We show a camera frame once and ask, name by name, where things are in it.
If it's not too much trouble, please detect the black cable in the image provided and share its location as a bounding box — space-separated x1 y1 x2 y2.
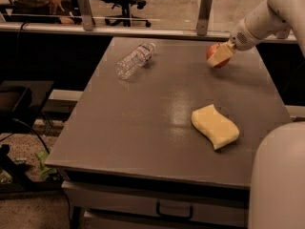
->
0 117 51 155

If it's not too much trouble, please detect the clear plastic water bottle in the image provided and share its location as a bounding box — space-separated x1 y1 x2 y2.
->
115 42 155 80

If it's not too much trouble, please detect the yellow sponge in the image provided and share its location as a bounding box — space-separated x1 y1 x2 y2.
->
191 104 239 150

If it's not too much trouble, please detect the seated person in background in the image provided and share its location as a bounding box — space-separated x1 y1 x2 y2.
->
11 0 77 25

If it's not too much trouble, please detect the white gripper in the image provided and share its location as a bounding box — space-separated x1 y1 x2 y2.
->
206 18 265 69

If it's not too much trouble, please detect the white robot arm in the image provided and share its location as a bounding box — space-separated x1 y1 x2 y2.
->
207 0 305 229

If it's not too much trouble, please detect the grey drawer with black handle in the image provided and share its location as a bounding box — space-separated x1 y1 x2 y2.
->
62 181 248 229

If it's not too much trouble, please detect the green plastic wrapper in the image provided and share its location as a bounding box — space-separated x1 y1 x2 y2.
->
35 150 57 180

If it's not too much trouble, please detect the red apple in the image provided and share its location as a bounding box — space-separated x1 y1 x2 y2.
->
205 43 232 69

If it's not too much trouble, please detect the black side stand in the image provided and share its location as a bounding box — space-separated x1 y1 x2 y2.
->
0 80 55 193

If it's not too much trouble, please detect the metal railing with glass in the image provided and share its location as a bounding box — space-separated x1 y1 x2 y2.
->
0 0 298 44

